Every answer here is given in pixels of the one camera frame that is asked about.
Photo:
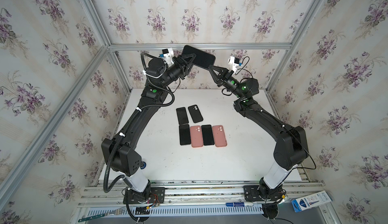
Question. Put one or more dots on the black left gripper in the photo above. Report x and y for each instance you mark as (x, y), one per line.
(177, 59)

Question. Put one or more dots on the blue white box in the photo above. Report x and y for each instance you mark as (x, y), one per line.
(310, 201)

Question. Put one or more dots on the pink phone case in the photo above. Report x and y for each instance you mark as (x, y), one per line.
(219, 136)
(196, 136)

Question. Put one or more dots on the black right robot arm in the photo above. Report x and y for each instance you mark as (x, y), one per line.
(291, 147)

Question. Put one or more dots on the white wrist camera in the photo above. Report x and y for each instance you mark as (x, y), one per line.
(234, 64)
(167, 55)

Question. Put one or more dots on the green ruler strip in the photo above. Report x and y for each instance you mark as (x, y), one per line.
(112, 213)

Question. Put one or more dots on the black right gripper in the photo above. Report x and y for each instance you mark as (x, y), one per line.
(224, 77)

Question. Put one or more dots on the black phone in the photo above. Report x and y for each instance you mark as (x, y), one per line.
(184, 135)
(182, 116)
(203, 59)

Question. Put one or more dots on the blue marker pen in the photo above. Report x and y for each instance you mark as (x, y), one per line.
(239, 204)

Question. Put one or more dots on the blue stapler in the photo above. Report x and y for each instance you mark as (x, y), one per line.
(143, 165)

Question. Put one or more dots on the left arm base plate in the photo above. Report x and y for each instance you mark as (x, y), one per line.
(151, 195)

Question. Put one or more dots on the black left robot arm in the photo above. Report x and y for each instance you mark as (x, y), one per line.
(121, 159)

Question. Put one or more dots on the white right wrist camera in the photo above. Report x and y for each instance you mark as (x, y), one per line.
(234, 64)

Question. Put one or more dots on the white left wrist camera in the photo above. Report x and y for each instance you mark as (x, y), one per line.
(167, 55)

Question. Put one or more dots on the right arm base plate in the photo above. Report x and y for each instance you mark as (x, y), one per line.
(254, 193)

